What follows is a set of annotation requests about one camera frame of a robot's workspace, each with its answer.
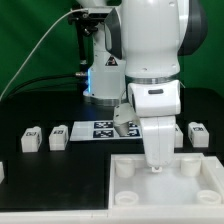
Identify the white front rail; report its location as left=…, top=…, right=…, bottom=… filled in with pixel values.
left=0, top=210, right=109, bottom=224

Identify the white marker plate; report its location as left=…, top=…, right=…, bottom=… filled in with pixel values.
left=70, top=120, right=142, bottom=141

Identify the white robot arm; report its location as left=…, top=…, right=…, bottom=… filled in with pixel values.
left=77, top=0, right=207, bottom=172

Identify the black camera on mount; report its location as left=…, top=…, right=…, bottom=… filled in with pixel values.
left=68, top=7, right=112, bottom=24

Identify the white block left edge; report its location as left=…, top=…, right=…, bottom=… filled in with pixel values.
left=0, top=162, right=5, bottom=184

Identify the white square tabletop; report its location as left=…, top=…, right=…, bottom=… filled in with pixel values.
left=108, top=153, right=224, bottom=219

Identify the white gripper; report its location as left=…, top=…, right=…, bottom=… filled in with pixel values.
left=140, top=116, right=176, bottom=173

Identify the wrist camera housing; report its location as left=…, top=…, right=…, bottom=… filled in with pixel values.
left=113, top=103, right=140, bottom=136

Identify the black cable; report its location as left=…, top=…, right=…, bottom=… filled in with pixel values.
left=2, top=73, right=88, bottom=101

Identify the white cable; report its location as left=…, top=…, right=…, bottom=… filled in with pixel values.
left=0, top=8, right=88, bottom=101

